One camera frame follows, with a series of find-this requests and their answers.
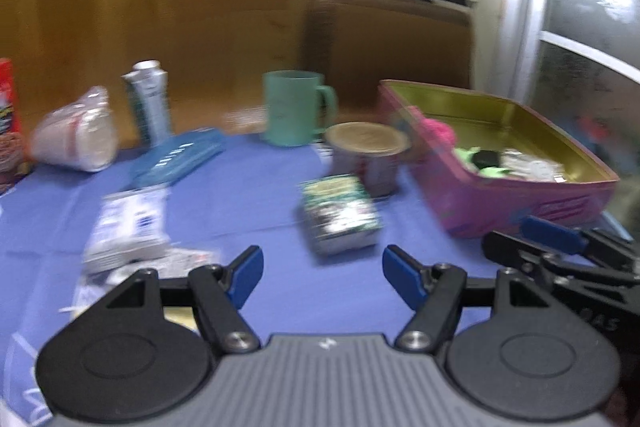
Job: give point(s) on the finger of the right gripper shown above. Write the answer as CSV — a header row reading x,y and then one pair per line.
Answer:
x,y
551,235
512,253

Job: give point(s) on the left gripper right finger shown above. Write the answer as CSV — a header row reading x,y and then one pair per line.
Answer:
x,y
432,292

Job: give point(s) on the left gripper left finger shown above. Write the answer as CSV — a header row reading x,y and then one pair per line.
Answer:
x,y
219,293

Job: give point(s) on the small black object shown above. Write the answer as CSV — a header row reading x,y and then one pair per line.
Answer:
x,y
483,159

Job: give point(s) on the white blue tissue packs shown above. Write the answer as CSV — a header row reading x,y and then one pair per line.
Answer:
x,y
130,228

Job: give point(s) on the green patterned tissue pack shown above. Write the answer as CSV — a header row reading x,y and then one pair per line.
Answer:
x,y
340,215

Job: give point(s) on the green microfiber cloth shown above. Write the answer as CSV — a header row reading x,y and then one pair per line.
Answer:
x,y
464,156

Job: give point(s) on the blue plastic case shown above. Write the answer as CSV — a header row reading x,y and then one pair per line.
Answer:
x,y
175,158

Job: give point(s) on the pink fluffy object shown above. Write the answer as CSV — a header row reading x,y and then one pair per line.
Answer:
x,y
424,133

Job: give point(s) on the white bagged cloth package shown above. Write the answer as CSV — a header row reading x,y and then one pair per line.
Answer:
x,y
527,167

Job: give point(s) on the pink biscuit tin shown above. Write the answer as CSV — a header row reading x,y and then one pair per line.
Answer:
x,y
468,205

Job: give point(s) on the round paper-lidded can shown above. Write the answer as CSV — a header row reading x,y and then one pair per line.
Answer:
x,y
371,152

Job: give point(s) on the mint green plastic mug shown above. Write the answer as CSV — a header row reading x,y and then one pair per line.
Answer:
x,y
299,107

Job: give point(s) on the bagged plastic cups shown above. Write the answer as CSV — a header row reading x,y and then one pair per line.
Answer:
x,y
80,136

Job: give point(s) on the white teal drink carton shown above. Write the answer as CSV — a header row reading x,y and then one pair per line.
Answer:
x,y
146,88

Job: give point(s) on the red snack box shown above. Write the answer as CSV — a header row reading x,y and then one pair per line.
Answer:
x,y
15,163

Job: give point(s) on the frosted glass door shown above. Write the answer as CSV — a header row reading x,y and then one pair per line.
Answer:
x,y
577,62

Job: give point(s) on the brown chair back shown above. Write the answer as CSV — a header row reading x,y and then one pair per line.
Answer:
x,y
355,44

